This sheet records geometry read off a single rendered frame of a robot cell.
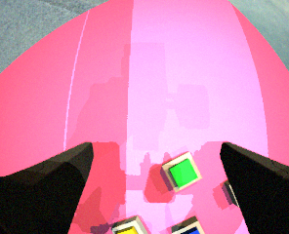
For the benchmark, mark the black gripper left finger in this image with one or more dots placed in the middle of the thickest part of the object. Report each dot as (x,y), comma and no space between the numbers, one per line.
(42,199)

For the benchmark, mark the green button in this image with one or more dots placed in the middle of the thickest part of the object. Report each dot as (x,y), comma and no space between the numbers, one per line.
(182,171)

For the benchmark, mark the red button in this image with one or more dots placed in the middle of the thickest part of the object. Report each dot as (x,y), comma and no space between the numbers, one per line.
(232,196)

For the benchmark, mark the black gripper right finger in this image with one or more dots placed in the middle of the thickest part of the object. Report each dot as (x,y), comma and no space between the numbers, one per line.
(261,187)

